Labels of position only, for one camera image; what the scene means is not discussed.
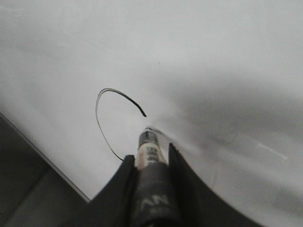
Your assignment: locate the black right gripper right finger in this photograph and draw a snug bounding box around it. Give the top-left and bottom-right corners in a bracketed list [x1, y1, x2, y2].
[169, 143, 260, 227]

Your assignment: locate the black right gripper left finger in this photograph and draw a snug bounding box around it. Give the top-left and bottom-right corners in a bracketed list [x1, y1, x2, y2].
[60, 155, 137, 227]

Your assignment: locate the black whiteboard marker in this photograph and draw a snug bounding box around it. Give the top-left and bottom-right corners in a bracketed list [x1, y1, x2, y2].
[130, 128, 181, 227]

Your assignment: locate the white whiteboard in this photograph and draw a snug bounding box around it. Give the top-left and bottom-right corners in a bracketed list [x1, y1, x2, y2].
[0, 0, 303, 227]

